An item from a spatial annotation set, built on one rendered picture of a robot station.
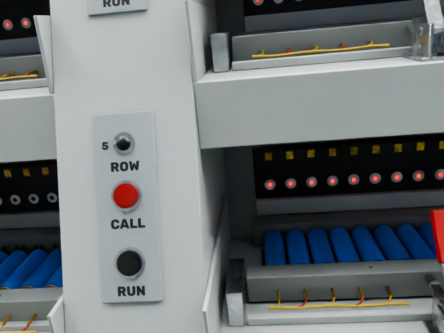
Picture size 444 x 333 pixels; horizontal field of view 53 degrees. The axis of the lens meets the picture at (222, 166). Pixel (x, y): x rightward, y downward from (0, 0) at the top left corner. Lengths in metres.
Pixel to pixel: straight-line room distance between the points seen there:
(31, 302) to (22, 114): 0.14
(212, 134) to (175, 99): 0.03
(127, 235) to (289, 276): 0.13
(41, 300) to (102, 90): 0.17
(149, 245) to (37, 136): 0.11
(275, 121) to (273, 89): 0.02
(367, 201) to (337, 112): 0.18
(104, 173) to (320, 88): 0.15
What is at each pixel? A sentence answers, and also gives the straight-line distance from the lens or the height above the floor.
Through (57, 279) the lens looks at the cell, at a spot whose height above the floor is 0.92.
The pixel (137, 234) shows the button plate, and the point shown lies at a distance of 0.29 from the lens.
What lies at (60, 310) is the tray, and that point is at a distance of 0.32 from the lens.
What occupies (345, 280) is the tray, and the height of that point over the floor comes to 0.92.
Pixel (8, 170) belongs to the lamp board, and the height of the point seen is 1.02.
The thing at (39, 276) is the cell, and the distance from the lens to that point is 0.42.
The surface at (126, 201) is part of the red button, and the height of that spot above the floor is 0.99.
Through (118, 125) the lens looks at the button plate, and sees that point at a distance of 0.30.
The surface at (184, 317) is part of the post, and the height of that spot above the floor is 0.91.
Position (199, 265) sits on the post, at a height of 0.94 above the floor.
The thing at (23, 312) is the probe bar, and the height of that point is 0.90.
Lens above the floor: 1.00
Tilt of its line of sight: 2 degrees up
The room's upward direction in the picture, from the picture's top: 3 degrees counter-clockwise
